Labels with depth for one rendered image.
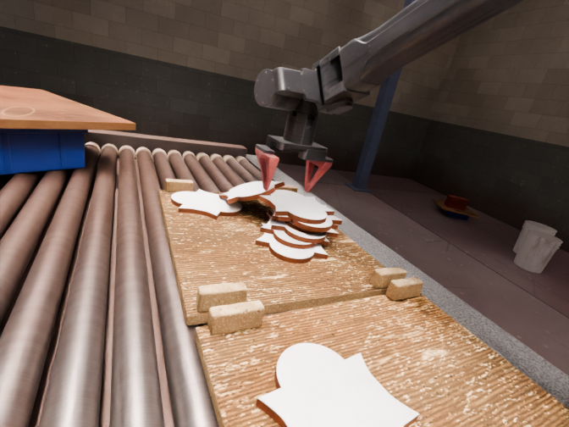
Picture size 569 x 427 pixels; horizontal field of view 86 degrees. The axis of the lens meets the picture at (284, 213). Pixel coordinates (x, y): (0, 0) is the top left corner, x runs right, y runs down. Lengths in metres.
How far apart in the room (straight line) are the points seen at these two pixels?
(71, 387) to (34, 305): 0.13
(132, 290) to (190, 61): 4.84
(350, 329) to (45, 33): 5.23
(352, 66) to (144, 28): 4.79
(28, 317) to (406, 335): 0.43
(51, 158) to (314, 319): 0.68
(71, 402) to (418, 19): 0.51
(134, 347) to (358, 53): 0.45
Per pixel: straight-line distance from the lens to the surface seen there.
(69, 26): 5.32
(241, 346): 0.35
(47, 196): 0.74
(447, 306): 0.59
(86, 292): 0.45
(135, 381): 0.34
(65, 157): 0.87
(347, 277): 0.51
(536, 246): 3.97
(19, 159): 0.85
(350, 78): 0.49
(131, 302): 0.42
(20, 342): 0.40
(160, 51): 5.17
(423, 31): 0.43
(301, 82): 0.53
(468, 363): 0.46
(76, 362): 0.37
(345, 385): 0.33
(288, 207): 0.55
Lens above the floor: 1.18
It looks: 21 degrees down
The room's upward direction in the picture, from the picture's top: 12 degrees clockwise
